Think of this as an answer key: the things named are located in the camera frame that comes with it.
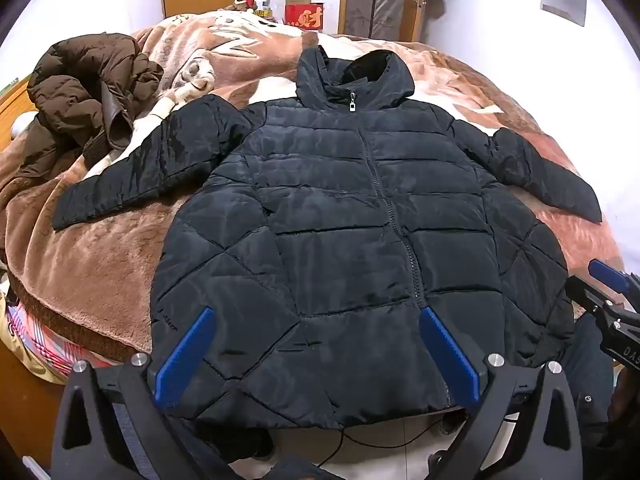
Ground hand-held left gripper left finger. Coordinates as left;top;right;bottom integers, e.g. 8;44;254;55
50;306;217;480

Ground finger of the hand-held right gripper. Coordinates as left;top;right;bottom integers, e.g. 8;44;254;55
588;259;640;302
566;275;621;318

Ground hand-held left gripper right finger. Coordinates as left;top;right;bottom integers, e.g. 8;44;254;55
419;306;586;480

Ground black puffer jacket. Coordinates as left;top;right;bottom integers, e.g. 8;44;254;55
52;45;603;431

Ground person's dark trousers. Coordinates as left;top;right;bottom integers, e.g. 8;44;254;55
565;310;617;461

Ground brown printed fleece blanket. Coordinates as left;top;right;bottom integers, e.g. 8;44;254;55
0;7;626;361

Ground striped bedsheet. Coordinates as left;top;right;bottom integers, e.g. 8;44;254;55
5;300;111;386

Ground white round object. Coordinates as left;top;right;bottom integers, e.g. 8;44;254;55
12;112;38;137

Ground brown puffer jacket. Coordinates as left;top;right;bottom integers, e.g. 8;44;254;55
2;32;166;196

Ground wooden headboard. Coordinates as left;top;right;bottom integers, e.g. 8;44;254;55
0;77;38;153

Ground red printed box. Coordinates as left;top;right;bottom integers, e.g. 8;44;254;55
285;4;325;31

